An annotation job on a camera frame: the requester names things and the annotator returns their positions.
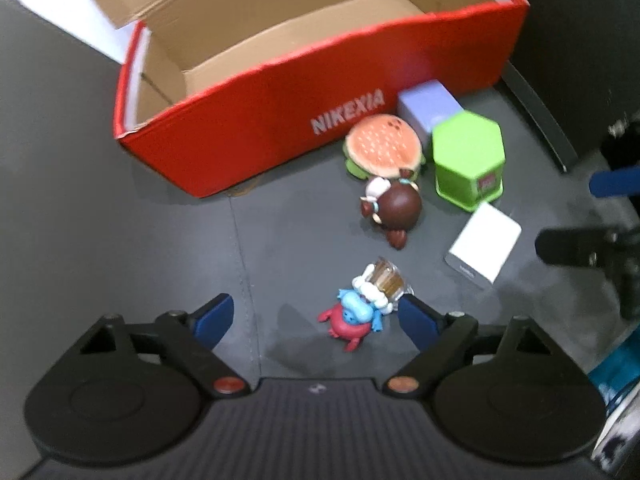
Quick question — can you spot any red blue crab figurine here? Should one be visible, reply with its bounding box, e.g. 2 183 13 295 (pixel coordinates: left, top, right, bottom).
317 258 413 352

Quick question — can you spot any white power adapter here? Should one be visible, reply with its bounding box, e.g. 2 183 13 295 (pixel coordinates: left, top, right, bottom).
444 203 522 288

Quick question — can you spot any brown round figurine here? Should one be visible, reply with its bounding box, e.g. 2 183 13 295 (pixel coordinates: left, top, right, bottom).
359 168 422 250

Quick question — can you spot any green hexagonal container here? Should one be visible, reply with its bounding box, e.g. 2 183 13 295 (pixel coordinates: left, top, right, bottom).
432 110 506 212

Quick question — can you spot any plush hamburger toy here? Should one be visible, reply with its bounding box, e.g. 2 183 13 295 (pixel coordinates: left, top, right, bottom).
343 114 425 181

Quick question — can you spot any light purple suitcase toy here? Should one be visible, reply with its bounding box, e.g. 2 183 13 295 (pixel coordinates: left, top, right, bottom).
397 80 463 151

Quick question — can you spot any red cardboard shoe box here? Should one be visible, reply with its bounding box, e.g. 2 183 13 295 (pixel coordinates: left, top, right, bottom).
94 0 529 197

